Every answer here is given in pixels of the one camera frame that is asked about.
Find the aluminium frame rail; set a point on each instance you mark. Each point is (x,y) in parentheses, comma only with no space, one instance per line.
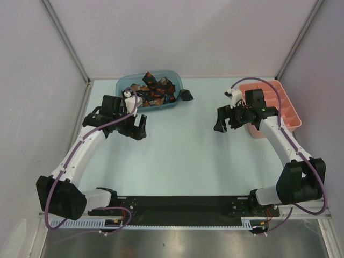
(312,206)

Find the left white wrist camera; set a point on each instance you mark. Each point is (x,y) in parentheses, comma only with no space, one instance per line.
(132,103)

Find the dark navy patterned tie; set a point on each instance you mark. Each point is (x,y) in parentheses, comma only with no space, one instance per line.
(183,95)

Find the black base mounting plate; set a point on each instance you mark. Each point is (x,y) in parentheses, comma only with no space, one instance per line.
(191,211)

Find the blue plastic tub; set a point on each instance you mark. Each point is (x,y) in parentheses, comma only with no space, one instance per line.
(127,81)

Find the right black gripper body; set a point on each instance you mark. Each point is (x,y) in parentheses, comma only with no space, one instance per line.
(239,117)

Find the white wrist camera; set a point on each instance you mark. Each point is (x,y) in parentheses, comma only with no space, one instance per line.
(132,103)
(235,96)

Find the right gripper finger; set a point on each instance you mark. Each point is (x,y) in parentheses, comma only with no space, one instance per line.
(220,126)
(223,113)

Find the brown grey floral tie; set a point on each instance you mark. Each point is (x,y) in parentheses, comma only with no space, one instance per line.
(142,91)

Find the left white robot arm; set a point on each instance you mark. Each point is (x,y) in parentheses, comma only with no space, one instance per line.
(59,193)

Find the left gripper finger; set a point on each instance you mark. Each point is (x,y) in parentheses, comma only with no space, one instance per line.
(137,134)
(141,128)

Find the pink divided organizer tray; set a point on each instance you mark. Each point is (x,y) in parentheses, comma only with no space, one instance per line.
(288,112)

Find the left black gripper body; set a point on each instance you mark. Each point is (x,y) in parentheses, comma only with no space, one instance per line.
(122,126)

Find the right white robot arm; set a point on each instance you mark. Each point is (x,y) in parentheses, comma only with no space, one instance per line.
(301,182)

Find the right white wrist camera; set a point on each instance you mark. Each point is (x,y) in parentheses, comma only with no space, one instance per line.
(235,96)

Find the black tie orange flowers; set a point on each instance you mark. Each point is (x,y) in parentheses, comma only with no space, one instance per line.
(158,89)

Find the white slotted cable duct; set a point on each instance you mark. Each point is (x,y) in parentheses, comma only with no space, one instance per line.
(111,224)

